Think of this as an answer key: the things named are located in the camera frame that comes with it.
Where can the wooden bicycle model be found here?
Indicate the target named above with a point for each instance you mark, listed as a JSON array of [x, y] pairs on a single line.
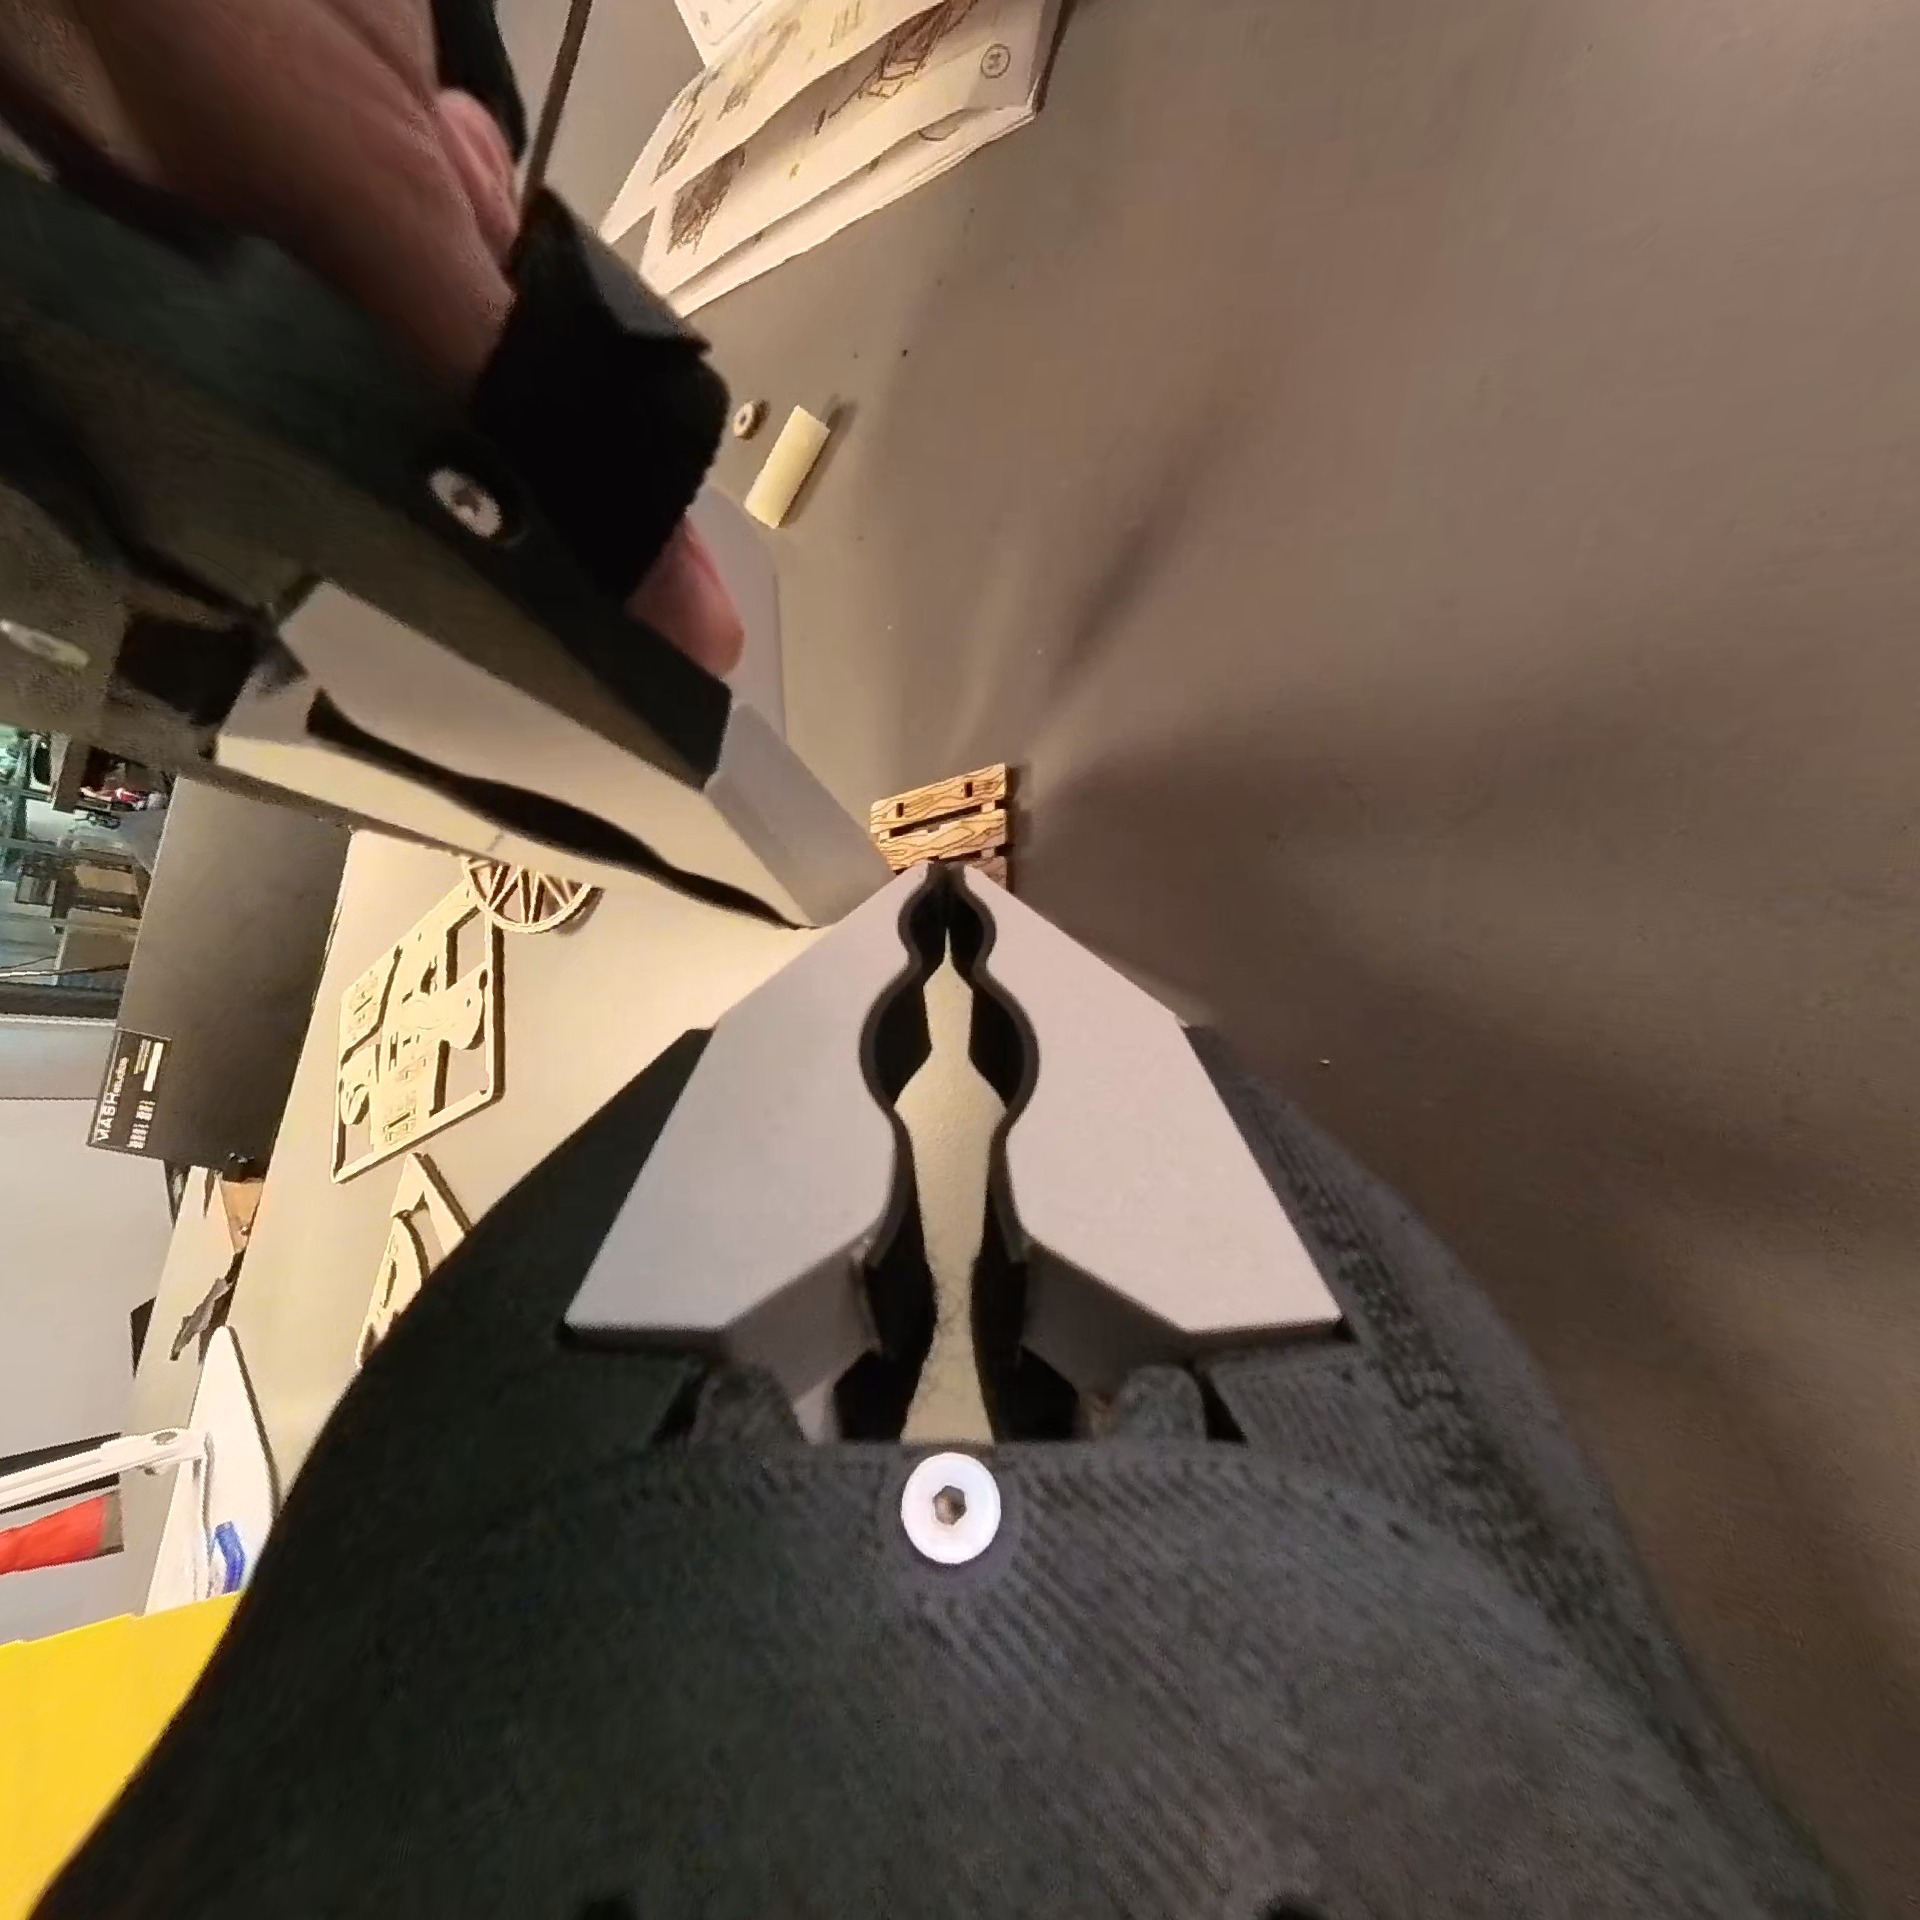
[[510, 886]]

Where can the yellow box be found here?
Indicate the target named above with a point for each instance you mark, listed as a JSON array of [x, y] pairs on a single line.
[[90, 1756]]

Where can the black box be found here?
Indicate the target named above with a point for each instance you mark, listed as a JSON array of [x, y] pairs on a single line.
[[226, 975]]

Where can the small wooden crate part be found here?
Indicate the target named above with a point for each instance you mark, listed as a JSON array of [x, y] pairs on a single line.
[[946, 819]]

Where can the narrow wooden parts sheet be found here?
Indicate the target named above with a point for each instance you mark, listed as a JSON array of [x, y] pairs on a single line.
[[475, 1049]]

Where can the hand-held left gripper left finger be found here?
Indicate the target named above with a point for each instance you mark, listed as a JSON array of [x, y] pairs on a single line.
[[734, 1170]]

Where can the white paper with blue print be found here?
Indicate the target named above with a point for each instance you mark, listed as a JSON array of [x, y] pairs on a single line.
[[242, 1424]]

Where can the pale yellow cylinder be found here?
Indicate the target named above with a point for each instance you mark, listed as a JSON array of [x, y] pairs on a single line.
[[791, 464]]

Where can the red panel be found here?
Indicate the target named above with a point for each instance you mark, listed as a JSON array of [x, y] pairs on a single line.
[[53, 1542]]

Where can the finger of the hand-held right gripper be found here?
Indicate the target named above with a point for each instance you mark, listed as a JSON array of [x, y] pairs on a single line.
[[376, 802], [796, 819]]

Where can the person's right hand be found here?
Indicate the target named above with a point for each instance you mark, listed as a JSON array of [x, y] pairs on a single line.
[[301, 164]]

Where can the instruction booklet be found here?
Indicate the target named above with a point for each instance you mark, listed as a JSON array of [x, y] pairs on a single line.
[[839, 119]]

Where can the wide wooden parts sheet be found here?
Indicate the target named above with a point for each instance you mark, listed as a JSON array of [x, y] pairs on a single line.
[[429, 1200]]

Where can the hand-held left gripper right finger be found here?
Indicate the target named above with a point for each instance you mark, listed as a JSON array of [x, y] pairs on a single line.
[[1171, 1185]]

